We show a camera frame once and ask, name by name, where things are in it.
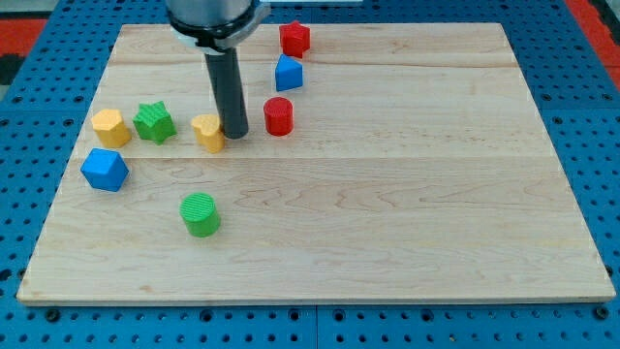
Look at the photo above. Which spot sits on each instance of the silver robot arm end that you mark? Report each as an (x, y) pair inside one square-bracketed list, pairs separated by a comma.
[(215, 26)]

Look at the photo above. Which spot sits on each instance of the blue cube block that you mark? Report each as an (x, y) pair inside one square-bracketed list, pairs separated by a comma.
[(104, 169)]

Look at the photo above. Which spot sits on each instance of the yellow hexagon block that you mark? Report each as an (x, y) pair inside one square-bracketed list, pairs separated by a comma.
[(110, 128)]

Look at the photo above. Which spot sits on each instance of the red cylinder block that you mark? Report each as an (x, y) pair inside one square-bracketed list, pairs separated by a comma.
[(278, 116)]

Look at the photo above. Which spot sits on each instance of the wooden board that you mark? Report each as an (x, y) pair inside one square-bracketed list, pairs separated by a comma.
[(418, 171)]

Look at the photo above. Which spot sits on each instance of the blue triangle block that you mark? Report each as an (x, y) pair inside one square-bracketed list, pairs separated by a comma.
[(288, 73)]

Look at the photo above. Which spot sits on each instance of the yellow heart block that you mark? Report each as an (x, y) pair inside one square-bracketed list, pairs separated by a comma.
[(208, 132)]

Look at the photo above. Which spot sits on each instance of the green cylinder block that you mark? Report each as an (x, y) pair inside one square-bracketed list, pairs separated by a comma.
[(200, 215)]

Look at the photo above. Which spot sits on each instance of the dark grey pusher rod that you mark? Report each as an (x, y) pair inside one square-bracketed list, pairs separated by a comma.
[(226, 84)]

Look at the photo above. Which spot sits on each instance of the red star block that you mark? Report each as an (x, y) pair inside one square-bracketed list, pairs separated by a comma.
[(295, 38)]

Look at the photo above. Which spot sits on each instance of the green star block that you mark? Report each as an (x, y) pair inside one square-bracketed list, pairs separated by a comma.
[(154, 123)]

